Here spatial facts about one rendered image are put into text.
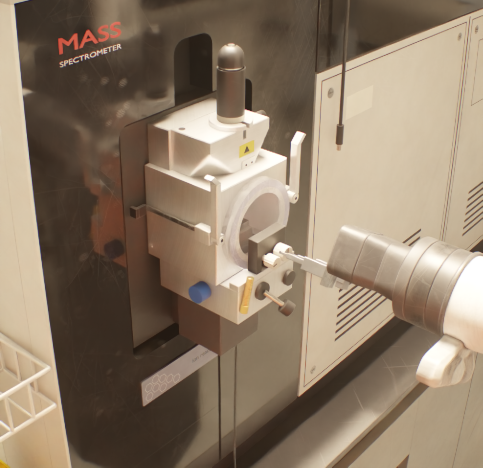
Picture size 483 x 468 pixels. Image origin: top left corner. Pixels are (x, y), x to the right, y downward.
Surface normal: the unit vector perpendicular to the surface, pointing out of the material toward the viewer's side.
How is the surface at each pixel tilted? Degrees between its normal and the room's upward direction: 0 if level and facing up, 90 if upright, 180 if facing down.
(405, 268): 49
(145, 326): 90
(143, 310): 90
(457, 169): 90
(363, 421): 0
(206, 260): 90
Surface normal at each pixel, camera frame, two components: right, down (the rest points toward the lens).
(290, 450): 0.01, -0.88
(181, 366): 0.76, 0.32
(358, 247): -0.55, -0.12
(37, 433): -0.65, 0.36
